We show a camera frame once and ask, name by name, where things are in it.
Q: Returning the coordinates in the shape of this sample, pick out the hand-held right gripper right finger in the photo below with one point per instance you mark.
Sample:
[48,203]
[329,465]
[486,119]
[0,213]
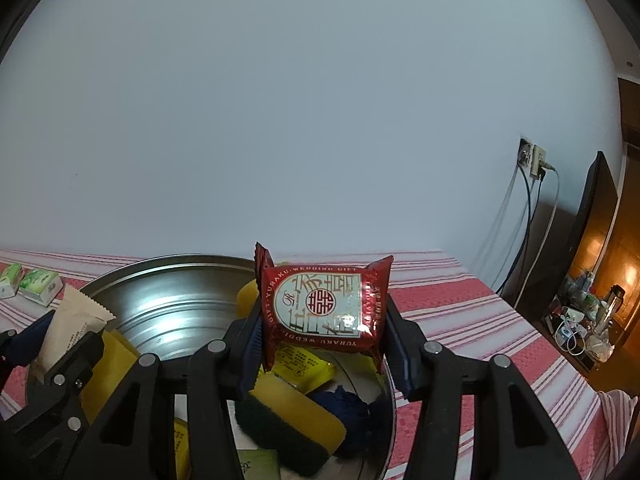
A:
[400,360]

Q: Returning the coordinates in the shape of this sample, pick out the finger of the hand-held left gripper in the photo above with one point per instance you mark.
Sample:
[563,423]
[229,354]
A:
[30,342]
[65,375]

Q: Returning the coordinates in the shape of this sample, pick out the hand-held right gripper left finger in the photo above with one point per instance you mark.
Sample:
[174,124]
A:
[248,360]

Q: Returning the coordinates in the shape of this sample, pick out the beige packet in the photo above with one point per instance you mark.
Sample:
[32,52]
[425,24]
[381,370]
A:
[75,315]

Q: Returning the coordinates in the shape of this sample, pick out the yellow packet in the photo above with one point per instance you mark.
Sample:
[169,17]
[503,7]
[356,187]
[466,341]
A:
[305,365]

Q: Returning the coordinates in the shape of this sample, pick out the yellow and green scouring sponge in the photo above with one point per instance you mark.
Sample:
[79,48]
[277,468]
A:
[295,405]

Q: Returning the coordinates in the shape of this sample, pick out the red snack packet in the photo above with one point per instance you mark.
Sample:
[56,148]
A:
[325,305]

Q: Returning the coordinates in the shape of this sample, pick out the round metal basin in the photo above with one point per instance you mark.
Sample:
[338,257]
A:
[165,305]

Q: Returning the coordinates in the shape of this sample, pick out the green tissue packet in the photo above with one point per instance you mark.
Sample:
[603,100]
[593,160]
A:
[42,285]
[11,280]

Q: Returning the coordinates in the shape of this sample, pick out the blue cloth ball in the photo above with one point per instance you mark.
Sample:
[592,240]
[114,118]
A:
[350,410]

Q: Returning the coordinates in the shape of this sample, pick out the green tea packet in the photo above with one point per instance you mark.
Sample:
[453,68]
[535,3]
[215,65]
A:
[260,465]

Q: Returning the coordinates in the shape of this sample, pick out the cluster of small bottles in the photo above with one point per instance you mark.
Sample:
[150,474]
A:
[582,290]

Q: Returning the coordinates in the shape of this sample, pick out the clear plastic bag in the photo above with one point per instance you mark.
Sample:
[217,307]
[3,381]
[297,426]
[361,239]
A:
[600,347]

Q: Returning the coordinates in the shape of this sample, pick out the steel thermos flask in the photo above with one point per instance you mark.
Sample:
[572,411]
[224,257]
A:
[614,305]

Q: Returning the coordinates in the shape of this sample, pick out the red striped white cloth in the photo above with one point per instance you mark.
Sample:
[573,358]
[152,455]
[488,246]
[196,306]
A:
[617,420]

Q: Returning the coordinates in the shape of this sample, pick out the black television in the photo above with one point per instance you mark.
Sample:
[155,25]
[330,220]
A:
[582,220]

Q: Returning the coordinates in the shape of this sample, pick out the wooden wardrobe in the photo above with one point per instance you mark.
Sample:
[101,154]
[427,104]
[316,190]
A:
[631,185]

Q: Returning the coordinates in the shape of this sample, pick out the grey wall socket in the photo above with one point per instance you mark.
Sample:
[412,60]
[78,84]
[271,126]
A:
[525,154]

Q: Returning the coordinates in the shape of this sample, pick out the beige wall socket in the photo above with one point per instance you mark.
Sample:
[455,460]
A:
[539,160]

